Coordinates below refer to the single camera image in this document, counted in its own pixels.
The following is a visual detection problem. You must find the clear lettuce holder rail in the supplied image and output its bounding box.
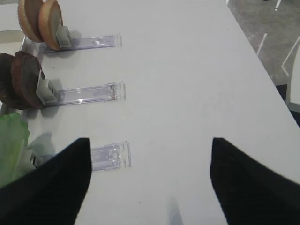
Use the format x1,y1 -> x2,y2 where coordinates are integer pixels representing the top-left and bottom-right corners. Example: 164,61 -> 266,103
22,138 -> 131,173

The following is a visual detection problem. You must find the clear bread holder rail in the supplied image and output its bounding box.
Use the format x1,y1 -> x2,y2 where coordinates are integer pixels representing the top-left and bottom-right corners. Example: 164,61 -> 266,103
39,26 -> 122,53

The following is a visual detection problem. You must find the bread slice near right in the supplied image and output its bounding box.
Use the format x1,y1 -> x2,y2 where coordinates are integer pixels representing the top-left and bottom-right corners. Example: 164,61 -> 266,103
38,0 -> 63,50

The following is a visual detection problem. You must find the bread slice far right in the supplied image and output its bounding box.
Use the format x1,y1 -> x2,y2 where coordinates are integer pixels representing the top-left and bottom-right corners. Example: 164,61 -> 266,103
17,0 -> 44,43

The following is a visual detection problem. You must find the white rectangular tray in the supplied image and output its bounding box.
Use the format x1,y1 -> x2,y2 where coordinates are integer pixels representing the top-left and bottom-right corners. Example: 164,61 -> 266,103
0,30 -> 25,55

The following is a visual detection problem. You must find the brown meat patty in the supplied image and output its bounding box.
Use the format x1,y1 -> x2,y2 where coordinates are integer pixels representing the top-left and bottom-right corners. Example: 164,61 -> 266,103
0,53 -> 28,110
11,51 -> 45,109

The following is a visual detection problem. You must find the brown meat patty front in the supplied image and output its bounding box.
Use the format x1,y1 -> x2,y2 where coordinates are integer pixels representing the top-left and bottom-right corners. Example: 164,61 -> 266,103
11,51 -> 45,109

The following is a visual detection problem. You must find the brown meat patty rear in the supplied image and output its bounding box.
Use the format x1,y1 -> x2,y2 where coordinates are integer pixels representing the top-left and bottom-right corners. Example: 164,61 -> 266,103
0,53 -> 28,110

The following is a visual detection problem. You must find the bread slice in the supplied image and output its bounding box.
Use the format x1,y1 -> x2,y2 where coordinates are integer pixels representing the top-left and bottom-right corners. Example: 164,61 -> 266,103
17,0 -> 44,43
38,0 -> 63,50

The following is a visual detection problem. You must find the green lettuce leaf right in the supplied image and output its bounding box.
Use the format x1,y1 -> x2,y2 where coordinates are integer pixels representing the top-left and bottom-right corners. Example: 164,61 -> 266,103
0,112 -> 30,187

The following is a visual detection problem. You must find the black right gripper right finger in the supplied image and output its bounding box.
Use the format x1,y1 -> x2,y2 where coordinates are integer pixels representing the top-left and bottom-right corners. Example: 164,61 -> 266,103
210,138 -> 300,225

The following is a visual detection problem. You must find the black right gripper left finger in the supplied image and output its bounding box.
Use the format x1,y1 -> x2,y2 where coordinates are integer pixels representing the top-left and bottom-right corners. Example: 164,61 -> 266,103
0,138 -> 92,225

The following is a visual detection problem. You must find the clear patty holder rail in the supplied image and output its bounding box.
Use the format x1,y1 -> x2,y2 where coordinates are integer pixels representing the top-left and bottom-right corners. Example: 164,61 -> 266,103
36,79 -> 126,107

